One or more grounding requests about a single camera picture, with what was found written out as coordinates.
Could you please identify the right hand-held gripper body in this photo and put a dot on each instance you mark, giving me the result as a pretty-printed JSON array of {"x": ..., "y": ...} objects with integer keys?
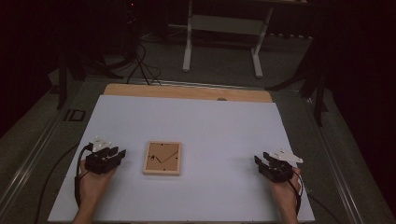
[{"x": 277, "y": 171}]

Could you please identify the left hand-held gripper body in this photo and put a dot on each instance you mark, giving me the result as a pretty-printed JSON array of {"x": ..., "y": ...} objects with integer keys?
[{"x": 99, "y": 165}]

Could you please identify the wooden picture frame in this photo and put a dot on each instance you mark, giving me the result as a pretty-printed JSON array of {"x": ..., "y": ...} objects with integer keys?
[{"x": 162, "y": 172}]

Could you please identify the person's left hand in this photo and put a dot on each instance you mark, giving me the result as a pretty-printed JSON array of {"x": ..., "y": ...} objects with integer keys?
[{"x": 93, "y": 185}]

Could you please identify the person's right hand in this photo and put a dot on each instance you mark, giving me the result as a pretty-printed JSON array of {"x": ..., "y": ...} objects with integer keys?
[{"x": 285, "y": 194}]

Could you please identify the black floor box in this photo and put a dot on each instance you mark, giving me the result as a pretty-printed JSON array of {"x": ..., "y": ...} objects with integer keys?
[{"x": 74, "y": 115}]

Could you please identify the white table mat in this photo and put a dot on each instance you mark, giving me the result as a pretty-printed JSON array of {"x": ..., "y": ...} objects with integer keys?
[{"x": 218, "y": 124}]

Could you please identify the black stand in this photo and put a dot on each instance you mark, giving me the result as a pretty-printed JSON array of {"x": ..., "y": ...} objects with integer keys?
[
  {"x": 63, "y": 81},
  {"x": 319, "y": 93}
]

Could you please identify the aluminium floor rail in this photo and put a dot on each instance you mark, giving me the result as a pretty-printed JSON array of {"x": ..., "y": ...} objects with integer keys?
[
  {"x": 28, "y": 161},
  {"x": 199, "y": 84},
  {"x": 336, "y": 174}
]

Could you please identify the white metal table frame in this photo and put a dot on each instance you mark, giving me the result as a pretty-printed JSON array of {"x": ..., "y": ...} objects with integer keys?
[{"x": 186, "y": 46}]

